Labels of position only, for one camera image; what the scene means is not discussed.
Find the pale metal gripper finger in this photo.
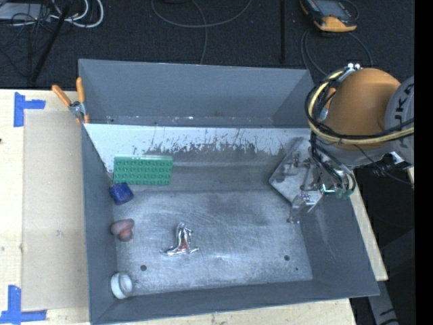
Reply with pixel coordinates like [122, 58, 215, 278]
[269, 154, 304, 191]
[287, 192, 322, 224]

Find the grey metal bin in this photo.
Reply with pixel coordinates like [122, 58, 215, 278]
[77, 58, 382, 325]

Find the shiny silver crumpled thing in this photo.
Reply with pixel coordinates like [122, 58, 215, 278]
[159, 221, 200, 257]

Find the green studded flat block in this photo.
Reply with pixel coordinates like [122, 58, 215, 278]
[113, 156, 174, 186]

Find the blue cylinder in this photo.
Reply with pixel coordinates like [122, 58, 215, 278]
[108, 181, 135, 206]

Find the pink and red toy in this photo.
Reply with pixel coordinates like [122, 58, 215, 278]
[110, 218, 136, 242]

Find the white round cap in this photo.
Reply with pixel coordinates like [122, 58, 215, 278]
[110, 272, 134, 300]

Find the pale flat board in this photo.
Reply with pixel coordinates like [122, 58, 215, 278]
[20, 109, 90, 313]

